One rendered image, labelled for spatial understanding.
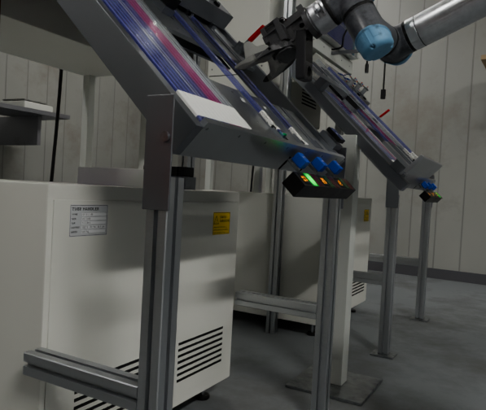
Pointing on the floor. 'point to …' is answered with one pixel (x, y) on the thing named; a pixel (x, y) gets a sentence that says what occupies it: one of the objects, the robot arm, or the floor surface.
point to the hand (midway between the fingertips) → (250, 78)
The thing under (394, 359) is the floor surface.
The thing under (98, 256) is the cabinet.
